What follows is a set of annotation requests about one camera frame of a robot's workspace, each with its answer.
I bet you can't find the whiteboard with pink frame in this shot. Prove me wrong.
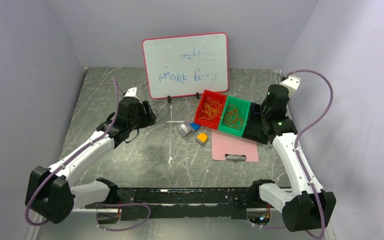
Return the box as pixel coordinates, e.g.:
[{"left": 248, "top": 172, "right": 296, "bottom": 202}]
[{"left": 142, "top": 32, "right": 229, "bottom": 99}]

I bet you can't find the red plastic bin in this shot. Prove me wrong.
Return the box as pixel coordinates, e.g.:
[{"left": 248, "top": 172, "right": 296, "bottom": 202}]
[{"left": 194, "top": 89, "right": 228, "bottom": 130}]

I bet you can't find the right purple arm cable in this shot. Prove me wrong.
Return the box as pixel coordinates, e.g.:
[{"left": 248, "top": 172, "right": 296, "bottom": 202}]
[{"left": 251, "top": 68, "right": 334, "bottom": 240}]

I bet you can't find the blue eraser block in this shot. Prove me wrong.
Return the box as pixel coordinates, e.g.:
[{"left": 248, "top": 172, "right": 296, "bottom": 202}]
[{"left": 190, "top": 122, "right": 201, "bottom": 132}]

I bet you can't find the green plastic bin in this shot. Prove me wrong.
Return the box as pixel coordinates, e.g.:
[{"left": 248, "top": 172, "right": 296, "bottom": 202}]
[{"left": 217, "top": 96, "right": 251, "bottom": 137}]

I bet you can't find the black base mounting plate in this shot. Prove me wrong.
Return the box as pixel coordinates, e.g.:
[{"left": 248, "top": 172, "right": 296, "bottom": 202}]
[{"left": 84, "top": 187, "right": 282, "bottom": 222}]

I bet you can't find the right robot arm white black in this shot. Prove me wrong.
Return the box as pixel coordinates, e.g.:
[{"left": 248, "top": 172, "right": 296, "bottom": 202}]
[{"left": 249, "top": 84, "right": 337, "bottom": 232}]

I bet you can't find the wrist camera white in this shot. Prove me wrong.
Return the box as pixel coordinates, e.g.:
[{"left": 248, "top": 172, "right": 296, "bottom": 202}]
[
  {"left": 123, "top": 87, "right": 139, "bottom": 100},
  {"left": 280, "top": 75, "right": 301, "bottom": 98}
]

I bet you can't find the orange cable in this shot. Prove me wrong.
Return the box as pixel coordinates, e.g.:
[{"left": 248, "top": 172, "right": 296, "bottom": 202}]
[{"left": 224, "top": 104, "right": 246, "bottom": 131}]

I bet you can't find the white marker pen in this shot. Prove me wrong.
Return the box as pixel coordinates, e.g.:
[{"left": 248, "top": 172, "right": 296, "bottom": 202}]
[{"left": 165, "top": 120, "right": 187, "bottom": 125}]

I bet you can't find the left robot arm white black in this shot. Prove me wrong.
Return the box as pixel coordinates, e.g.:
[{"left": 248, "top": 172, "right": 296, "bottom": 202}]
[{"left": 24, "top": 96, "right": 157, "bottom": 227}]

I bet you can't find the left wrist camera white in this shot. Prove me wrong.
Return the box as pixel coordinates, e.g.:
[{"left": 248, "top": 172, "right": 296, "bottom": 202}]
[{"left": 123, "top": 87, "right": 139, "bottom": 100}]

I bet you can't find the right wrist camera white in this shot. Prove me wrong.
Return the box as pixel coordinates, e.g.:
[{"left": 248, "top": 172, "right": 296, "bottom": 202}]
[{"left": 280, "top": 75, "right": 301, "bottom": 98}]

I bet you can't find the clear tape roll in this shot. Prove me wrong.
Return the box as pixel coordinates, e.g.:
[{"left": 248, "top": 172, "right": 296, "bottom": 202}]
[{"left": 176, "top": 121, "right": 194, "bottom": 138}]

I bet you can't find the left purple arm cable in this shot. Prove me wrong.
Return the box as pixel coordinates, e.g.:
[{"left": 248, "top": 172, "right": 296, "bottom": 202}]
[{"left": 24, "top": 76, "right": 152, "bottom": 232}]

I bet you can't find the yellow cable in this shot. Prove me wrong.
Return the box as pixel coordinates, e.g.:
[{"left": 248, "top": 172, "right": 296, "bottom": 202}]
[
  {"left": 198, "top": 96, "right": 224, "bottom": 122},
  {"left": 200, "top": 96, "right": 224, "bottom": 120}
]

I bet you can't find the pink clipboard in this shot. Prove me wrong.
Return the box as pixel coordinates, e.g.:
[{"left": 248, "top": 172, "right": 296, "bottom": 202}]
[{"left": 211, "top": 130, "right": 259, "bottom": 163}]

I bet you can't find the black plastic bin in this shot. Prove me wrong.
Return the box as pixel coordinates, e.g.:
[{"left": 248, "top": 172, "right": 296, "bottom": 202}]
[{"left": 242, "top": 102, "right": 269, "bottom": 145}]

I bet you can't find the yellow eraser block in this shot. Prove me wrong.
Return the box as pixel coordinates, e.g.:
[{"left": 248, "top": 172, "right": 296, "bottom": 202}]
[{"left": 194, "top": 132, "right": 209, "bottom": 146}]

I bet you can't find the aluminium rail frame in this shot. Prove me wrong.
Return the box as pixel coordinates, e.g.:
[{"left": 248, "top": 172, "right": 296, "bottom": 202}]
[{"left": 24, "top": 188, "right": 337, "bottom": 240}]

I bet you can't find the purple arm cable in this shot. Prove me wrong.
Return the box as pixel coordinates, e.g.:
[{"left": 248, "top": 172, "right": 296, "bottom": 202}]
[
  {"left": 251, "top": 68, "right": 334, "bottom": 240},
  {"left": 24, "top": 76, "right": 152, "bottom": 232}
]

